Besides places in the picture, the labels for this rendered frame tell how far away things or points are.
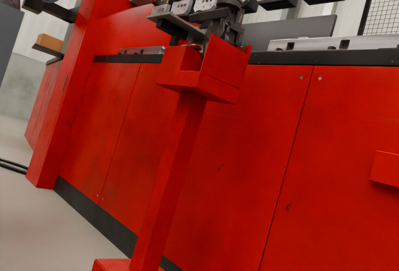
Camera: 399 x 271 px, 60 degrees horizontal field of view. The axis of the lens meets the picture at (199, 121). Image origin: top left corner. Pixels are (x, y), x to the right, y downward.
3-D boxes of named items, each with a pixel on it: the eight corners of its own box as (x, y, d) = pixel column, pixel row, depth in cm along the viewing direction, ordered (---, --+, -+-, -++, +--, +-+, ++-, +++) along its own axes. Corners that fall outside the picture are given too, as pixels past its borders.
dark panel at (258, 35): (178, 84, 257) (195, 29, 259) (180, 85, 258) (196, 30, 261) (313, 97, 171) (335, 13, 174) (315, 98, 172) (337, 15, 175)
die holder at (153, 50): (114, 62, 222) (119, 48, 223) (123, 65, 226) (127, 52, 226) (157, 62, 184) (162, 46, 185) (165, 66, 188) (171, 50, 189)
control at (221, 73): (154, 83, 105) (171, 27, 106) (193, 98, 115) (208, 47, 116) (196, 87, 90) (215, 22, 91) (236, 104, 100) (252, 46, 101)
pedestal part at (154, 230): (127, 268, 99) (180, 90, 103) (145, 268, 103) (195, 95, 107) (138, 279, 95) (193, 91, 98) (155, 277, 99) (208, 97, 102)
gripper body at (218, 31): (241, 49, 100) (250, 8, 100) (220, 39, 94) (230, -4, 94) (222, 49, 106) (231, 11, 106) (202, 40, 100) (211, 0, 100)
